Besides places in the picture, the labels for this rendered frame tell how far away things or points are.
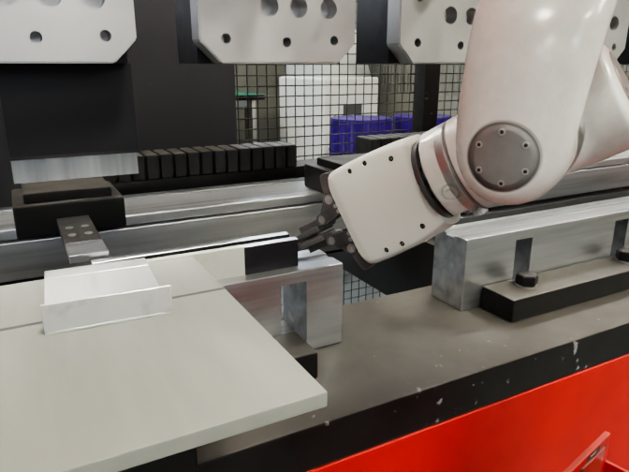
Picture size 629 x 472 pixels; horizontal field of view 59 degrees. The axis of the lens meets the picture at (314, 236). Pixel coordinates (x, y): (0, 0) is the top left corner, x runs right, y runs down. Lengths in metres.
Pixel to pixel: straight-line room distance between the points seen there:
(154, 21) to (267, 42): 0.55
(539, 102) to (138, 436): 0.30
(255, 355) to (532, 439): 0.44
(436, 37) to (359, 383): 0.35
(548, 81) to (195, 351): 0.27
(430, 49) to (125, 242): 0.45
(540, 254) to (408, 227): 0.33
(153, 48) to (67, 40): 0.58
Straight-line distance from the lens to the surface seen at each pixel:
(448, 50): 0.62
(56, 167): 0.52
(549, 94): 0.38
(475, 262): 0.73
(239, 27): 0.51
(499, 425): 0.67
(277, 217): 0.84
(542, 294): 0.75
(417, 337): 0.66
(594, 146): 0.46
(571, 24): 0.38
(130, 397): 0.33
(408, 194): 0.51
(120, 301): 0.42
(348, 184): 0.54
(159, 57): 1.05
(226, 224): 0.81
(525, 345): 0.68
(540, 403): 0.71
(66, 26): 0.48
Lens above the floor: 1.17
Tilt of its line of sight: 17 degrees down
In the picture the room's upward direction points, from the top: straight up
